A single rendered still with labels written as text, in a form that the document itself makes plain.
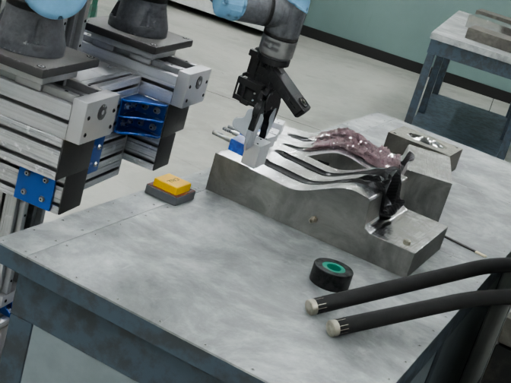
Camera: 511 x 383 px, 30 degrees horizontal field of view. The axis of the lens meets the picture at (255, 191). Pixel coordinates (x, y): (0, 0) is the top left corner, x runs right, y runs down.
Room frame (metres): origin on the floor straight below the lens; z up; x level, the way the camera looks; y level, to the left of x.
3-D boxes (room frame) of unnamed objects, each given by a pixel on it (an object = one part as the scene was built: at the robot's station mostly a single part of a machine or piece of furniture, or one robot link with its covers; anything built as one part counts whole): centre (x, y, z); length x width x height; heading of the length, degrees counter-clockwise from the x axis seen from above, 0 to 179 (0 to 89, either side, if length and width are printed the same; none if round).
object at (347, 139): (2.43, -0.22, 0.90); 0.26 x 0.18 x 0.08; 85
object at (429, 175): (2.43, -0.22, 0.86); 0.50 x 0.26 x 0.11; 85
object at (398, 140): (2.82, -0.45, 0.84); 0.20 x 0.15 x 0.07; 68
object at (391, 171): (2.08, -0.16, 0.92); 0.35 x 0.16 x 0.09; 68
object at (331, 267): (1.72, -0.19, 0.82); 0.08 x 0.08 x 0.04
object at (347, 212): (2.07, -0.17, 0.87); 0.50 x 0.26 x 0.14; 68
